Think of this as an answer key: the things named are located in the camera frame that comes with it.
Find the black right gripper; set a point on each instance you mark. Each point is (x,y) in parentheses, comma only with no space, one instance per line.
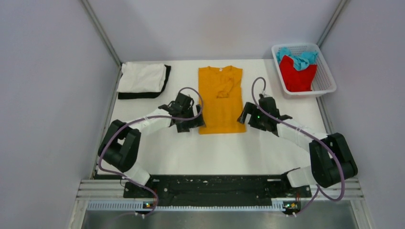
(249,109)

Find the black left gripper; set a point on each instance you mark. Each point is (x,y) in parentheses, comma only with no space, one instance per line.
(194,123)

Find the yellow t shirt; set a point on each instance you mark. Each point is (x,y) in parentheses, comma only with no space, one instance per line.
(221,92)

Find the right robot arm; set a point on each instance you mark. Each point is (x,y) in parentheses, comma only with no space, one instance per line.
(331,159)

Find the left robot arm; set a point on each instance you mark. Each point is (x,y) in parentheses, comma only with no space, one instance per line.
(119,149)

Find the red t shirt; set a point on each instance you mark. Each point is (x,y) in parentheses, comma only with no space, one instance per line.
(294,80)

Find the folded black t shirt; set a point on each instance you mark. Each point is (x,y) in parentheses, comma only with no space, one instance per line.
(129,96)

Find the folded white t shirt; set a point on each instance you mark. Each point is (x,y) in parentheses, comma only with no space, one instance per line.
(142,78)

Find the teal t shirt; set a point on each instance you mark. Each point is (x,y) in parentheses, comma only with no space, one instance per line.
(300,62)

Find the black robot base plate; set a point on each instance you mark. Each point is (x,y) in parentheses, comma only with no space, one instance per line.
(216,190)

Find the white slotted cable duct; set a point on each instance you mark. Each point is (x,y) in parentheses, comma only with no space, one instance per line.
(132,205)

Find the left aluminium frame post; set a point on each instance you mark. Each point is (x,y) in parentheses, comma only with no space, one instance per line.
(100,31)

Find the aluminium frame post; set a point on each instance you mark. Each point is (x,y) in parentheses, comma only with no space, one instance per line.
(332,21)
(100,31)

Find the right aluminium frame post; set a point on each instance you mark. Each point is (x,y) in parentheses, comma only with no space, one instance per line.
(332,21)

